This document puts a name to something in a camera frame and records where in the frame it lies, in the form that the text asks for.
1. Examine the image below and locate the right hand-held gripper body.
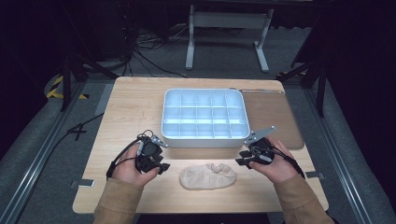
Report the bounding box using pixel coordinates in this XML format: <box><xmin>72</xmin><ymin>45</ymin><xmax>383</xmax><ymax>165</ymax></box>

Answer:
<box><xmin>244</xmin><ymin>125</ymin><xmax>276</xmax><ymax>164</ymax></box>

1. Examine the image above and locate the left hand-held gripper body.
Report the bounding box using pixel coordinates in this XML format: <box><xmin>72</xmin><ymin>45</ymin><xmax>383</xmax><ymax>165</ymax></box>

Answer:
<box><xmin>135</xmin><ymin>130</ymin><xmax>169</xmax><ymax>175</ymax></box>

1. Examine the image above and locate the beige sock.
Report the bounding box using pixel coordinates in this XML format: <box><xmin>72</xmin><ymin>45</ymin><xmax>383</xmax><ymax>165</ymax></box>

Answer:
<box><xmin>178</xmin><ymin>162</ymin><xmax>237</xmax><ymax>190</ymax></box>

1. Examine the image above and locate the white divided storage box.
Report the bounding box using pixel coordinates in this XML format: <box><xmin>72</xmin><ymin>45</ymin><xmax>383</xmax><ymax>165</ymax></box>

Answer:
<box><xmin>161</xmin><ymin>88</ymin><xmax>251</xmax><ymax>148</ymax></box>

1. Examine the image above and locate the person's left hand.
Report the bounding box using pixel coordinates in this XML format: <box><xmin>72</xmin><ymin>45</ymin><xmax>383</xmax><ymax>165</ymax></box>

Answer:
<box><xmin>111</xmin><ymin>143</ymin><xmax>162</xmax><ymax>189</ymax></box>

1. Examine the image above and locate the person's right hand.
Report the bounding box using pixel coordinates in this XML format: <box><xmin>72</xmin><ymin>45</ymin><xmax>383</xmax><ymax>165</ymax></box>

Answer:
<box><xmin>248</xmin><ymin>136</ymin><xmax>302</xmax><ymax>185</ymax></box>

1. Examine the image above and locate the black tripod stand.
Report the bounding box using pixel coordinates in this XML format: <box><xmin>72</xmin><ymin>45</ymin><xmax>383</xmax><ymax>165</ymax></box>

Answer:
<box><xmin>276</xmin><ymin>59</ymin><xmax>328</xmax><ymax>118</ymax></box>
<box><xmin>60</xmin><ymin>52</ymin><xmax>120</xmax><ymax>111</ymax></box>

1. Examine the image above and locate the yellow black hazard tape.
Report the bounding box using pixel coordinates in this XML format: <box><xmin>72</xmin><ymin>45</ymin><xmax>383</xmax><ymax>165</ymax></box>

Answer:
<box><xmin>46</xmin><ymin>75</ymin><xmax>90</xmax><ymax>101</ymax></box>

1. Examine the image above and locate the grey metal stand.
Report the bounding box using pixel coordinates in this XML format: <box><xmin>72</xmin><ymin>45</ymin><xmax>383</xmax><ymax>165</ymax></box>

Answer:
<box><xmin>185</xmin><ymin>4</ymin><xmax>275</xmax><ymax>74</ymax></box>

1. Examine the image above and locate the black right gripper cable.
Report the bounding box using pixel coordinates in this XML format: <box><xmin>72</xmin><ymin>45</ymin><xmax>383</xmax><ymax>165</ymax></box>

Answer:
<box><xmin>269</xmin><ymin>147</ymin><xmax>306</xmax><ymax>180</ymax></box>

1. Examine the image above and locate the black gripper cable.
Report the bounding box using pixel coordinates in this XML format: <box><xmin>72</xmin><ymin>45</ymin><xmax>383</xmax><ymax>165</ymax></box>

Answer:
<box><xmin>52</xmin><ymin>113</ymin><xmax>148</xmax><ymax>182</ymax></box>
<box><xmin>269</xmin><ymin>147</ymin><xmax>306</xmax><ymax>180</ymax></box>

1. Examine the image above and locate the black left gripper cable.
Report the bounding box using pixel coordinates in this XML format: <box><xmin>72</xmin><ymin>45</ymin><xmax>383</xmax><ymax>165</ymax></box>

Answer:
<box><xmin>52</xmin><ymin>113</ymin><xmax>148</xmax><ymax>182</ymax></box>

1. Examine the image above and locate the small grey table bracket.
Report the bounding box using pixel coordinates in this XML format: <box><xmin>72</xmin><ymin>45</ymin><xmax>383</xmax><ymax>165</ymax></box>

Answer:
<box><xmin>304</xmin><ymin>171</ymin><xmax>325</xmax><ymax>180</ymax></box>
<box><xmin>70</xmin><ymin>178</ymin><xmax>95</xmax><ymax>189</ymax></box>

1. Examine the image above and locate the grey metal floor rail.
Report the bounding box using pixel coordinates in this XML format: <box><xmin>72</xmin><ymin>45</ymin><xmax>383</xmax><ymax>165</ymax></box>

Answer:
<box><xmin>303</xmin><ymin>88</ymin><xmax>375</xmax><ymax>224</ymax></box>
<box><xmin>0</xmin><ymin>82</ymin><xmax>87</xmax><ymax>224</ymax></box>

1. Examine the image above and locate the bundle of black floor cables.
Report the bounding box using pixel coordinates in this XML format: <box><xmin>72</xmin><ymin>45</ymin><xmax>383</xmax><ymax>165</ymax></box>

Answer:
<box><xmin>124</xmin><ymin>27</ymin><xmax>188</xmax><ymax>78</ymax></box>

